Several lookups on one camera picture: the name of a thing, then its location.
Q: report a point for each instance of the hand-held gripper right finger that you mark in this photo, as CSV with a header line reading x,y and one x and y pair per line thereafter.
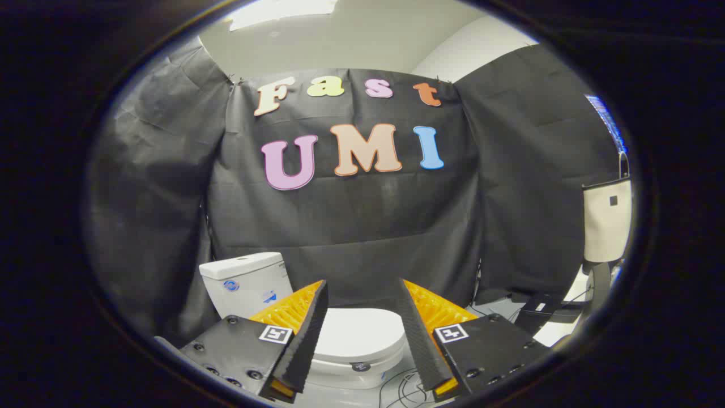
x,y
416,334

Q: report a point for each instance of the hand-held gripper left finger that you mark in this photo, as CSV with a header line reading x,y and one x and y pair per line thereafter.
x,y
308,340

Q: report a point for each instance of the white toilet lid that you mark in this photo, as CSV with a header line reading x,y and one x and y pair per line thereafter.
x,y
357,334

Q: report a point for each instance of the white toilet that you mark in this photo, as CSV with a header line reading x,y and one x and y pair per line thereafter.
x,y
243,283

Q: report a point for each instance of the black backdrop cloth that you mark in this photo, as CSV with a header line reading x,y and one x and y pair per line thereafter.
x,y
362,226

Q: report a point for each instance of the black stand base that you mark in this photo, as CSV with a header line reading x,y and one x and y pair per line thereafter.
x,y
544,311

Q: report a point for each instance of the white hanging bag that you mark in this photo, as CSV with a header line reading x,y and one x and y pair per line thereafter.
x,y
606,221

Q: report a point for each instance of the ceiling light panel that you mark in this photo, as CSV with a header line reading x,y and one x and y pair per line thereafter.
x,y
283,12

